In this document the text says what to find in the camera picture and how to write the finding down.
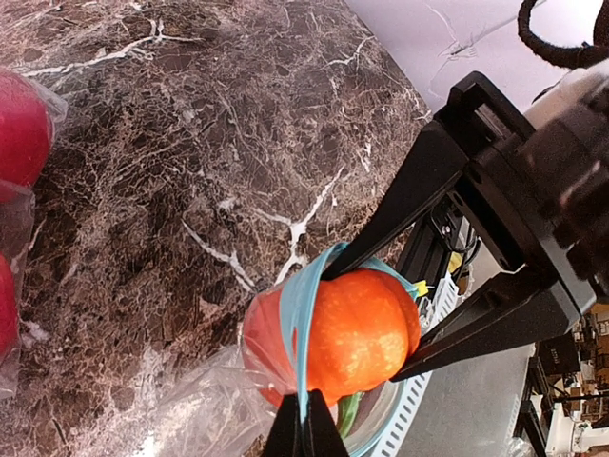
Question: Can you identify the white slotted cable duct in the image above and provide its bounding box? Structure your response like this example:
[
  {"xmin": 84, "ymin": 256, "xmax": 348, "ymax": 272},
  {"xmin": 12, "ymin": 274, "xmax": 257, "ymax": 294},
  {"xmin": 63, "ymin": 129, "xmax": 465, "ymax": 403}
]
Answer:
[{"xmin": 370, "ymin": 273, "xmax": 459, "ymax": 457}]

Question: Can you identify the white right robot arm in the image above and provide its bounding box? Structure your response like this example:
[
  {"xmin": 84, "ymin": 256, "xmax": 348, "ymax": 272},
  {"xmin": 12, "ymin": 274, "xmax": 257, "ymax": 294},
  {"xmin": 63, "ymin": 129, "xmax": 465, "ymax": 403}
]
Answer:
[{"xmin": 324, "ymin": 45, "xmax": 608, "ymax": 380}]

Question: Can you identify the black front table rail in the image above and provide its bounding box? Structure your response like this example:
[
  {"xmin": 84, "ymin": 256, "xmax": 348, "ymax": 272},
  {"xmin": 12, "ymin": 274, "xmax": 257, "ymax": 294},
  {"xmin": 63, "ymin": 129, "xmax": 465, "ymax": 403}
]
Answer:
[{"xmin": 396, "ymin": 197, "xmax": 480, "ymax": 287}]

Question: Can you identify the red tomato with stem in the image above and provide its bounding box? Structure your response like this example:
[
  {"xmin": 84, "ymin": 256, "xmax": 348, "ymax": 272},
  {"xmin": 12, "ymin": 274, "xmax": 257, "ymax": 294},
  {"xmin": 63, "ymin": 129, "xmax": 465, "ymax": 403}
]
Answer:
[{"xmin": 0, "ymin": 255, "xmax": 18, "ymax": 363}]

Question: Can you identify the orange pumpkin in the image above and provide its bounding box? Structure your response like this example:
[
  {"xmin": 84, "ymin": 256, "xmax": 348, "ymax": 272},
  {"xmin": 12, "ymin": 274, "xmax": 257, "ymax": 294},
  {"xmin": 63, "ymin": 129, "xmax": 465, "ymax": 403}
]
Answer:
[{"xmin": 242, "ymin": 269, "xmax": 422, "ymax": 407}]

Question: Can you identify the red wrinkled fruit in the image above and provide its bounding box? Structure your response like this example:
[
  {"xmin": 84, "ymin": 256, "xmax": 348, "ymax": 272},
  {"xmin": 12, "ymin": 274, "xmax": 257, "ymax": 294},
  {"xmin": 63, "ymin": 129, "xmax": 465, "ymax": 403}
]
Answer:
[{"xmin": 1, "ymin": 69, "xmax": 53, "ymax": 188}]

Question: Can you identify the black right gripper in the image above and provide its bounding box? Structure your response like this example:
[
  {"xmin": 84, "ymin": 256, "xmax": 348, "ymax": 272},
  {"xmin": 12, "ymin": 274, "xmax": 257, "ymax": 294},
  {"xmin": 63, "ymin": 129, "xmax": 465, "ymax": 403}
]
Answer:
[{"xmin": 323, "ymin": 70, "xmax": 598, "ymax": 382}]

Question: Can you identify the clear zip bag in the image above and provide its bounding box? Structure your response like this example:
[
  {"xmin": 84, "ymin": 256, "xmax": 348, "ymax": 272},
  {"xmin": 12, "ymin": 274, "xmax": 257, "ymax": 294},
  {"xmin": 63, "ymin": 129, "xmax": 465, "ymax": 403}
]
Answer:
[
  {"xmin": 137, "ymin": 242, "xmax": 429, "ymax": 457},
  {"xmin": 1, "ymin": 71, "xmax": 68, "ymax": 400}
]

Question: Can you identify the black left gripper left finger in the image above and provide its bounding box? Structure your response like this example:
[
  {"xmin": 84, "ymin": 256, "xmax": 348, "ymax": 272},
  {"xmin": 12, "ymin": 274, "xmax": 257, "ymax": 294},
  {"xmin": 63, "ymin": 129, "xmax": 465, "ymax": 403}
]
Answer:
[{"xmin": 262, "ymin": 394, "xmax": 302, "ymax": 457}]

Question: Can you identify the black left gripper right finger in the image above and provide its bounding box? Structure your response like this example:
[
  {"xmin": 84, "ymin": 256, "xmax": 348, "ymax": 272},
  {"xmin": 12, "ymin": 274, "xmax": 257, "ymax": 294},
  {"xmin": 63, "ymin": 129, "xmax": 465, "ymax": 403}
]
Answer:
[{"xmin": 304, "ymin": 389, "xmax": 349, "ymax": 457}]

